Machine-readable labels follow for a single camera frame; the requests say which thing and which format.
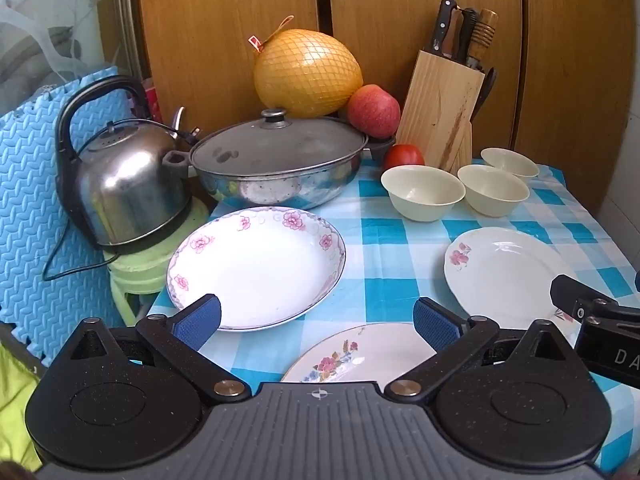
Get large pink floral deep plate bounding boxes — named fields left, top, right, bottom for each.
left=166, top=206, right=347, bottom=332

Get red tomato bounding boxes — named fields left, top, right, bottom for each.
left=383, top=144, right=426, bottom=171

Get wooden knife block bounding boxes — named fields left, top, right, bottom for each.
left=395, top=50, right=486, bottom=173

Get light green plastic stool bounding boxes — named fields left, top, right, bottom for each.
left=107, top=200, right=208, bottom=326

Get blue foam mat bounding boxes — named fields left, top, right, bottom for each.
left=0, top=66, right=151, bottom=366

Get black kitchen scissors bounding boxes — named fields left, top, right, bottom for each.
left=470, top=66, right=499, bottom=122

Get blue white checkered tablecloth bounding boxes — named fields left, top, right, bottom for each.
left=147, top=157, right=640, bottom=476

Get red packet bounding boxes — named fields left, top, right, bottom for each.
left=142, top=76, right=164, bottom=123

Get red apple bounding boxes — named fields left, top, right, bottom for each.
left=347, top=84, right=402, bottom=140

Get cream bowl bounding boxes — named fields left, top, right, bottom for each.
left=481, top=147, right=540, bottom=183
left=457, top=164, right=531, bottom=218
left=381, top=165, right=467, bottom=223

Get stainless steel kettle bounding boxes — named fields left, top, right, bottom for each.
left=54, top=75, right=201, bottom=247

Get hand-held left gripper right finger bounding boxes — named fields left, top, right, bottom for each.
left=382, top=296, right=566, bottom=406

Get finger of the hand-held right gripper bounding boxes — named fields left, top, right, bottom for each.
left=550, top=274, right=640, bottom=327

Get black riveted handle knife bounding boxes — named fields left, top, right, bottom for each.
left=430, top=0, right=458, bottom=58

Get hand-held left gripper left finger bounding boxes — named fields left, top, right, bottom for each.
left=70, top=294, right=252, bottom=407

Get stainless steel pan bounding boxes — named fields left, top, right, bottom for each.
left=162, top=147, right=367, bottom=211

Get wooden grooved handle cleaver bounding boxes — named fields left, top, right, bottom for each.
left=467, top=9, right=500, bottom=69

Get pomelo in yellow net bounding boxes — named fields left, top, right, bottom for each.
left=249, top=15, right=364, bottom=120

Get brown handle knife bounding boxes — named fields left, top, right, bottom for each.
left=443, top=10, right=464, bottom=59

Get white plate single pink flower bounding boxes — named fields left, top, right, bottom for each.
left=444, top=226, right=583, bottom=347

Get white plate colourful flowers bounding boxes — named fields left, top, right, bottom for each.
left=280, top=322, right=441, bottom=386

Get white sheer curtain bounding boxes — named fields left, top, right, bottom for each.
left=0, top=0, right=131, bottom=116

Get yellow-green cloth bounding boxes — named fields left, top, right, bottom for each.
left=0, top=345, right=43, bottom=471

